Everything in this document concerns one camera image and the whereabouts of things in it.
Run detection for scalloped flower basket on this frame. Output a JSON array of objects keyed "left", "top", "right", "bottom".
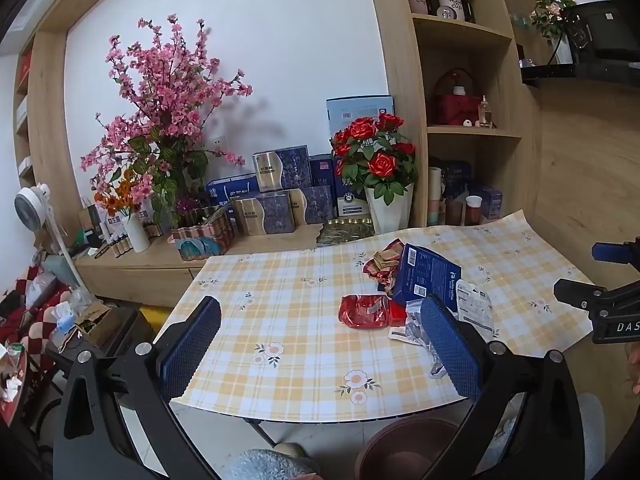
[{"left": 170, "top": 205, "right": 236, "bottom": 262}]

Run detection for blue silver gift box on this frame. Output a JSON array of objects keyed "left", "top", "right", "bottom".
[
  {"left": 232, "top": 193, "right": 293, "bottom": 237},
  {"left": 289, "top": 186, "right": 333, "bottom": 226},
  {"left": 252, "top": 146, "right": 311, "bottom": 193}
]

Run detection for red foil packet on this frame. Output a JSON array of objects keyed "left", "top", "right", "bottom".
[{"left": 340, "top": 294, "right": 393, "bottom": 330}]

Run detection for brown red paper bag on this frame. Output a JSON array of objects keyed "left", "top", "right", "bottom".
[{"left": 362, "top": 239, "right": 406, "bottom": 292}]

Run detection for white slim vase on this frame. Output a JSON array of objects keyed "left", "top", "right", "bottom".
[{"left": 122, "top": 212, "right": 151, "bottom": 253}]

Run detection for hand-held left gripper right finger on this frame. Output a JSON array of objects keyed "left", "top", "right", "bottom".
[{"left": 420, "top": 294, "right": 587, "bottom": 480}]

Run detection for small blue box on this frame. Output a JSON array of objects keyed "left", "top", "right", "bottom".
[{"left": 480, "top": 186, "right": 505, "bottom": 221}]

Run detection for blue cardboard carton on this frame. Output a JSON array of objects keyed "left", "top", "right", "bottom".
[{"left": 206, "top": 174, "right": 261, "bottom": 206}]

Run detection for orange flower bouquet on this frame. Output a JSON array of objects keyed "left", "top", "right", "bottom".
[{"left": 94, "top": 170, "right": 146, "bottom": 221}]

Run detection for row of small brown bottles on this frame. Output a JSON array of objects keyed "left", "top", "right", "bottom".
[{"left": 95, "top": 225, "right": 166, "bottom": 260}]

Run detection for red gift basket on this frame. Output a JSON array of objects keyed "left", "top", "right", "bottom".
[{"left": 431, "top": 71, "right": 478, "bottom": 127}]

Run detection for white printed packet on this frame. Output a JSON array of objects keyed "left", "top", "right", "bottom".
[{"left": 452, "top": 280, "right": 496, "bottom": 341}]

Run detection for stack of pastel cups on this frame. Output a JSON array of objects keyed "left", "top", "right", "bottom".
[{"left": 427, "top": 166, "right": 445, "bottom": 227}]

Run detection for black counter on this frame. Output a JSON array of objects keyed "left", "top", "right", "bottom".
[{"left": 520, "top": 61, "right": 640, "bottom": 89}]

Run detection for tall white blue box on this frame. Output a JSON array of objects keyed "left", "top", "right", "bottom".
[{"left": 326, "top": 95, "right": 395, "bottom": 136}]

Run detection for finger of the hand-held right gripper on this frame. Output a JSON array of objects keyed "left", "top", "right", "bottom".
[
  {"left": 553, "top": 278, "right": 608, "bottom": 318},
  {"left": 591, "top": 237, "right": 640, "bottom": 266}
]

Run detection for white desk fan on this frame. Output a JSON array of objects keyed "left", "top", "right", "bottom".
[{"left": 14, "top": 183, "right": 82, "bottom": 283}]

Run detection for person's right hand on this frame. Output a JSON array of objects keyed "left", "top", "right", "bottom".
[{"left": 626, "top": 344, "right": 640, "bottom": 396}]

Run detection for red rose bouquet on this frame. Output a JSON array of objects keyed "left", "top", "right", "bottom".
[{"left": 330, "top": 112, "right": 418, "bottom": 206}]

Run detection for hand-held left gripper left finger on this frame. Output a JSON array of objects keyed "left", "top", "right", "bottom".
[{"left": 52, "top": 296, "right": 222, "bottom": 480}]

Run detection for brown plastic bin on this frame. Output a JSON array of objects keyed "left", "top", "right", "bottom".
[{"left": 354, "top": 417, "right": 463, "bottom": 480}]

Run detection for open cardboard box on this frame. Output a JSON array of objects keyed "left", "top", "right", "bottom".
[{"left": 72, "top": 302, "right": 113, "bottom": 348}]

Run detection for dark blue picture box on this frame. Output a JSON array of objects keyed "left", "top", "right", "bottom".
[{"left": 442, "top": 160, "right": 473, "bottom": 201}]

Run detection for yellow checked floral tablecloth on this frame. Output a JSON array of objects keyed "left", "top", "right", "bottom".
[{"left": 152, "top": 208, "right": 596, "bottom": 418}]

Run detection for gold tray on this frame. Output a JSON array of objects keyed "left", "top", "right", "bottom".
[{"left": 316, "top": 217, "right": 376, "bottom": 247}]

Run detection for wooden sideboard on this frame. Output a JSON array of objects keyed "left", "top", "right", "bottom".
[{"left": 75, "top": 224, "right": 326, "bottom": 308}]

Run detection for black appliance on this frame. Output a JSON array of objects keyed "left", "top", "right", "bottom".
[{"left": 562, "top": 1, "right": 633, "bottom": 63}]

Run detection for perfume bottle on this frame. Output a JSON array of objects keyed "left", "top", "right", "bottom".
[{"left": 476, "top": 95, "right": 496, "bottom": 129}]

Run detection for blue coffee box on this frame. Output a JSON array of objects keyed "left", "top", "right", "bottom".
[{"left": 391, "top": 243, "right": 463, "bottom": 311}]

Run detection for red white checked blanket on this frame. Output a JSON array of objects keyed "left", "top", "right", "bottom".
[{"left": 0, "top": 265, "right": 71, "bottom": 356}]

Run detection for white faceted vase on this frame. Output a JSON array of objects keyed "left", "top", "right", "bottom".
[{"left": 364, "top": 183, "right": 415, "bottom": 235}]

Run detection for pink blossom bouquet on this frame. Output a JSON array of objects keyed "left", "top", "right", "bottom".
[{"left": 80, "top": 14, "right": 253, "bottom": 226}]

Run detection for wooden shelf unit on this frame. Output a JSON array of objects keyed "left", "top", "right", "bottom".
[{"left": 362, "top": 0, "right": 541, "bottom": 233}]

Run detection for white blue labelled box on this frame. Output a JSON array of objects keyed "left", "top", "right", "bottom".
[{"left": 334, "top": 175, "right": 371, "bottom": 218}]

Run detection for pink rose bouquet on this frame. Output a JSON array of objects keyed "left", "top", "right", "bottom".
[{"left": 529, "top": 0, "right": 578, "bottom": 43}]

